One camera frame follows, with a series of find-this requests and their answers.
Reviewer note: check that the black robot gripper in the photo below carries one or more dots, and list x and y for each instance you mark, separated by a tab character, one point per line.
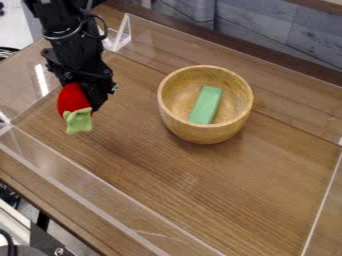
75	60

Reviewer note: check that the red plush fruit green leaf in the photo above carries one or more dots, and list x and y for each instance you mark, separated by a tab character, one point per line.
75	109

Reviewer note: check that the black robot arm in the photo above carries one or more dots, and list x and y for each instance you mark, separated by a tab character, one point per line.
75	32

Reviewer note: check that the wooden bowl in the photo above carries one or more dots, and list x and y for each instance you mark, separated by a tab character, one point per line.
178	92

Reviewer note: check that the green rectangular block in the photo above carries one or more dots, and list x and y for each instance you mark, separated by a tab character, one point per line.
206	105

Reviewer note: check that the black device lower left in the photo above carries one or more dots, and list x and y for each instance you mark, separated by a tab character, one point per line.
30	242

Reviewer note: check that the grey post upper left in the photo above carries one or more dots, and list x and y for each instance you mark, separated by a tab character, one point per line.
34	23

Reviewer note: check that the clear acrylic tray enclosure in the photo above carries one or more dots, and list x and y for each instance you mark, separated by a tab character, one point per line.
138	192

